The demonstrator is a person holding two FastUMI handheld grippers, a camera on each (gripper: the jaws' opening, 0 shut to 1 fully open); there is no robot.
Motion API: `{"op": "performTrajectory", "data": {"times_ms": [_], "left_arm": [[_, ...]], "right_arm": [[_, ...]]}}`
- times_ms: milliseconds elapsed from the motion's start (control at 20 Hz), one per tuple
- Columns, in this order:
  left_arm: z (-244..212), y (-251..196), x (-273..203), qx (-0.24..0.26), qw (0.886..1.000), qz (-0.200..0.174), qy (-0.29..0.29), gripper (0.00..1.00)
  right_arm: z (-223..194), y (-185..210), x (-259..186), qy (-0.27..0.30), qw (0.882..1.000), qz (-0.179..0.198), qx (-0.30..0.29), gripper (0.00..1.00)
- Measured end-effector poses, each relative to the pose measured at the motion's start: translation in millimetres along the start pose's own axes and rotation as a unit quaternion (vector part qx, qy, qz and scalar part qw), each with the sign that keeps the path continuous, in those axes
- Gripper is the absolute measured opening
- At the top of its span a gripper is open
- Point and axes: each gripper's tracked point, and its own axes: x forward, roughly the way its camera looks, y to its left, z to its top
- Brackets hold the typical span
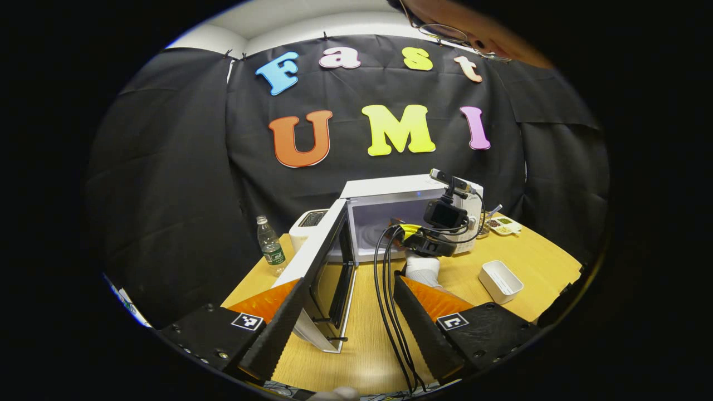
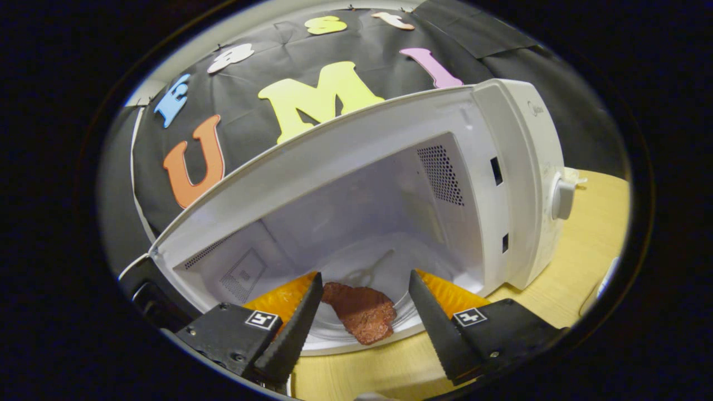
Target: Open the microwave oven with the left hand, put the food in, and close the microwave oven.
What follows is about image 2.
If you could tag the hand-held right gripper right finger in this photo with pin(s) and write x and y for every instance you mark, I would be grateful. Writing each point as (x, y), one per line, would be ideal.
(440, 334)

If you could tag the white microwave oven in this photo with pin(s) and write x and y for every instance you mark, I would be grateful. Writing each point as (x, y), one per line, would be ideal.
(356, 145)

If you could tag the brown meat slice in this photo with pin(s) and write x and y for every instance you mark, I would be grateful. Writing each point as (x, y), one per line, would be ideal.
(362, 314)

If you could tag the glass microwave turntable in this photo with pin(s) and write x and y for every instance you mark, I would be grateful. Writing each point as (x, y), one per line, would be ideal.
(379, 267)

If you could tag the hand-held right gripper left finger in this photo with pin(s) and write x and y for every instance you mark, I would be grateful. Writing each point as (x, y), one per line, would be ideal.
(295, 340)

